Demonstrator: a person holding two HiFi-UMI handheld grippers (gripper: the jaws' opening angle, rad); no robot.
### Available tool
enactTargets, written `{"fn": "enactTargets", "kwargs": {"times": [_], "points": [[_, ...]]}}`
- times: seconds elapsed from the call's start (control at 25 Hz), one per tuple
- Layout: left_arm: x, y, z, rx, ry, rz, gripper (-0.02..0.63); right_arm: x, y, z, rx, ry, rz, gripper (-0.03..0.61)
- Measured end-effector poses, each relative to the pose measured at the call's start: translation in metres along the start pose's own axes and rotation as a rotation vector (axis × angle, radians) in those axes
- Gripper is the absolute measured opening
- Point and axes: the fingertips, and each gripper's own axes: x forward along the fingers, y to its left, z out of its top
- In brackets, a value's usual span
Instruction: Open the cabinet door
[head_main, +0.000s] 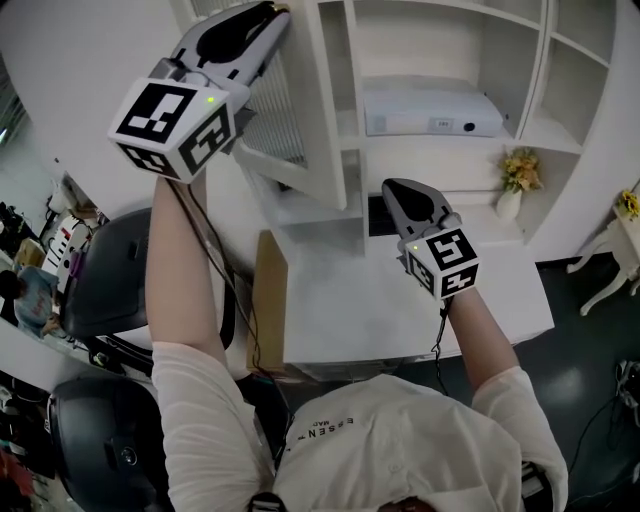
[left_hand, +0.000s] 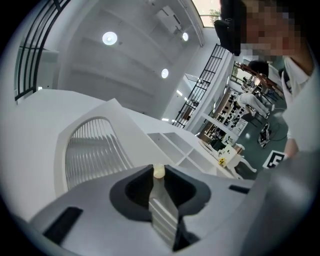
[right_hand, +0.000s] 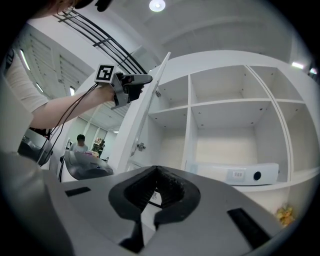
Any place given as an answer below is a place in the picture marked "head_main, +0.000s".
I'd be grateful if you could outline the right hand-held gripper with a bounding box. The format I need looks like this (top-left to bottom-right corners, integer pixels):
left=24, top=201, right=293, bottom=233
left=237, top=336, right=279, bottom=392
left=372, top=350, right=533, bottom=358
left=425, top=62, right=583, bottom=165
left=380, top=177, right=481, bottom=302

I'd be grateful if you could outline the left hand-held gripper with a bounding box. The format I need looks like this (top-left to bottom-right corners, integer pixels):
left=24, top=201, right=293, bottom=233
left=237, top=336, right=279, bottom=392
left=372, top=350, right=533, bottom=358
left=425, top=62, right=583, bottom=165
left=106, top=0, right=293, bottom=185

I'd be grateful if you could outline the person's right forearm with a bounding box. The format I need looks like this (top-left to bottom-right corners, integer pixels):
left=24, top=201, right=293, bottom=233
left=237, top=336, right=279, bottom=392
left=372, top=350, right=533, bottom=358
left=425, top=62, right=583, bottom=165
left=446, top=287, right=520, bottom=402

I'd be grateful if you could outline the person's left forearm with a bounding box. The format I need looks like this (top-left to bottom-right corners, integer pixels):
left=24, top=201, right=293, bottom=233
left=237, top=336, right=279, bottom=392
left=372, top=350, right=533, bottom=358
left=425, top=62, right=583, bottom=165
left=144, top=174, right=237, bottom=362

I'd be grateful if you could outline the white desk with hutch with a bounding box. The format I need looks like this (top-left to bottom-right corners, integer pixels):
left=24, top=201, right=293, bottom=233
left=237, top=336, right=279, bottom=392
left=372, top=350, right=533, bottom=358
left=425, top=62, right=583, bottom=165
left=169, top=0, right=617, bottom=387

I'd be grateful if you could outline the black tissue box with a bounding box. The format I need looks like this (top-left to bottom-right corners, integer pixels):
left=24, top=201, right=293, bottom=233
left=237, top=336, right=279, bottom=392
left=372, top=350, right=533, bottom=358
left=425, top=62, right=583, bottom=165
left=366, top=194, right=402, bottom=238

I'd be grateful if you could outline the white vase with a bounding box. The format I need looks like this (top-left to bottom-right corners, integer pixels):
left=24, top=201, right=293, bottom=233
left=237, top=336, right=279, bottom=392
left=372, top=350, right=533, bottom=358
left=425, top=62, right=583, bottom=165
left=495, top=189, right=523, bottom=222

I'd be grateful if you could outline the white projector box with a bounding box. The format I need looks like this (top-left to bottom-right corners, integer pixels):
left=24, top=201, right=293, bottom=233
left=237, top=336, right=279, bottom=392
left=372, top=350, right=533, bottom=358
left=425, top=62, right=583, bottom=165
left=362, top=89, right=506, bottom=138

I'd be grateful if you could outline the yellow flower bunch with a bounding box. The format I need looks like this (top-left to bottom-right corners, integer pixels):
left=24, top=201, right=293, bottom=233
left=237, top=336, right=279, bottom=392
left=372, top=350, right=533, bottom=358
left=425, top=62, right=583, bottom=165
left=498, top=146, right=545, bottom=194

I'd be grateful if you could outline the brown cardboard box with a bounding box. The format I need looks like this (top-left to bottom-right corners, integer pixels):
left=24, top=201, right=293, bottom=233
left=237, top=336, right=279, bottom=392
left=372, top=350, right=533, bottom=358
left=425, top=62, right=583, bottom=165
left=245, top=229, right=292, bottom=380

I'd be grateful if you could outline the white carved side table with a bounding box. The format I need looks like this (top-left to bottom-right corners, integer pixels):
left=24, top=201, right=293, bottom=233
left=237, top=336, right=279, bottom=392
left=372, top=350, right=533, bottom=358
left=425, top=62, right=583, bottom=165
left=565, top=203, right=640, bottom=317

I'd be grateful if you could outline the yellow sunflower bunch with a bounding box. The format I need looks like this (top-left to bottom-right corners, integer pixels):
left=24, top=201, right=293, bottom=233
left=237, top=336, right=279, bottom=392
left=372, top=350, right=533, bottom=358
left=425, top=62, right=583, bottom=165
left=615, top=188, right=640, bottom=222

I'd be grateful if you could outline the person's cream shirt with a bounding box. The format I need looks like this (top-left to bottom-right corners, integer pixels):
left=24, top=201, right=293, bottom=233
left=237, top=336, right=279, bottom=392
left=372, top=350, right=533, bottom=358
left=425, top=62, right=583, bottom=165
left=149, top=341, right=570, bottom=512

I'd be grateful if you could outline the white and black service robot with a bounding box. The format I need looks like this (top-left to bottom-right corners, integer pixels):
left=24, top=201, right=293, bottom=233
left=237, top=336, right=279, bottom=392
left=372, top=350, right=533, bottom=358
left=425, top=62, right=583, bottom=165
left=46, top=374, right=175, bottom=512
left=58, top=206, right=237, bottom=352

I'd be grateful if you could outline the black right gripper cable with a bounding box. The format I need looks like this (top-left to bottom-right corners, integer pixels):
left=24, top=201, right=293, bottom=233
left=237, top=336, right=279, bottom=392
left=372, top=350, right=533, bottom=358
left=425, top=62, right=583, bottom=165
left=430, top=298, right=452, bottom=397

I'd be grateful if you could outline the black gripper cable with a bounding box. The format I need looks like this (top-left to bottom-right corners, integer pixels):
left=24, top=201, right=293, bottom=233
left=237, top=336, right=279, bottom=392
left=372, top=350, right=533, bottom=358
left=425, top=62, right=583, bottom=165
left=430, top=298, right=452, bottom=397
left=166, top=178, right=282, bottom=382

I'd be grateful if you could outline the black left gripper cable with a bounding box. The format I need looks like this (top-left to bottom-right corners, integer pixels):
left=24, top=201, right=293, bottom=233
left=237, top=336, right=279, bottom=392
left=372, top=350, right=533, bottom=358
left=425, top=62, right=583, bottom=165
left=166, top=178, right=282, bottom=382

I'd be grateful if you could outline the black floor cable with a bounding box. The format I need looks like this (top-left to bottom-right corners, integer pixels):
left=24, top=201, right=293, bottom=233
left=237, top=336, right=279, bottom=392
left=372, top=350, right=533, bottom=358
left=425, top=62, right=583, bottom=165
left=568, top=359, right=640, bottom=501

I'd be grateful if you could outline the black and white harness strap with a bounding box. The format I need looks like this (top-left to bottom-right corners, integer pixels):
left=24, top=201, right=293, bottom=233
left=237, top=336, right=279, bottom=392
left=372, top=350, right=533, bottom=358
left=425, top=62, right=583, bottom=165
left=521, top=458, right=550, bottom=502

